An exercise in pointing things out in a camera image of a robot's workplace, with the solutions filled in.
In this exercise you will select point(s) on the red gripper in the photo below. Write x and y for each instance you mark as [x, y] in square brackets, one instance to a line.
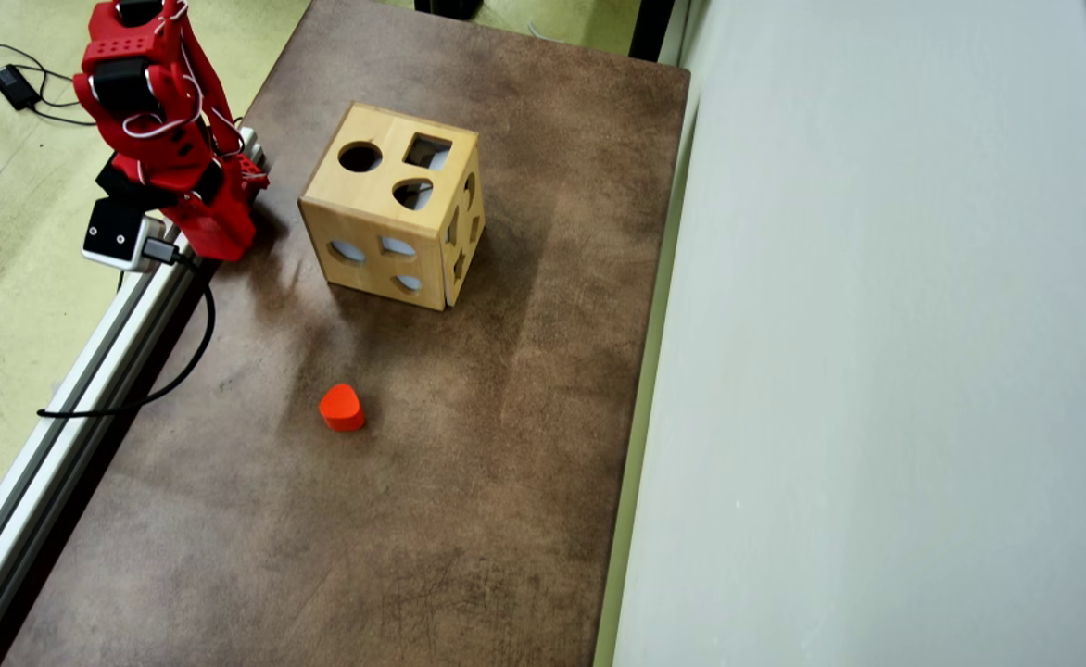
[220, 225]

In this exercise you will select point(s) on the red robot arm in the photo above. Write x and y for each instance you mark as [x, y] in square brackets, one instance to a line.
[140, 83]

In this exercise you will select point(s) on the wooden shape sorter box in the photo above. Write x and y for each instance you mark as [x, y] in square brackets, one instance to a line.
[385, 199]

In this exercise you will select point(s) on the orange rounded triangle block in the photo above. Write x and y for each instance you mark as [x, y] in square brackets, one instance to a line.
[340, 406]

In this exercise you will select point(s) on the black power adapter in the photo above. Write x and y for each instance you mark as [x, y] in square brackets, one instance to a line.
[14, 86]

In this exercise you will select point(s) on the dark floor object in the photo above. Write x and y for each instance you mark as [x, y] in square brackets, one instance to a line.
[448, 7]

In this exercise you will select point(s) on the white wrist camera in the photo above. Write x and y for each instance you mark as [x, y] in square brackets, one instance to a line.
[117, 233]

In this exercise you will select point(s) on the aluminium profile rail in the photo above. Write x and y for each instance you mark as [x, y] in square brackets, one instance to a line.
[52, 454]

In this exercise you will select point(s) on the black post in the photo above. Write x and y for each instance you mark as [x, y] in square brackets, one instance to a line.
[651, 28]

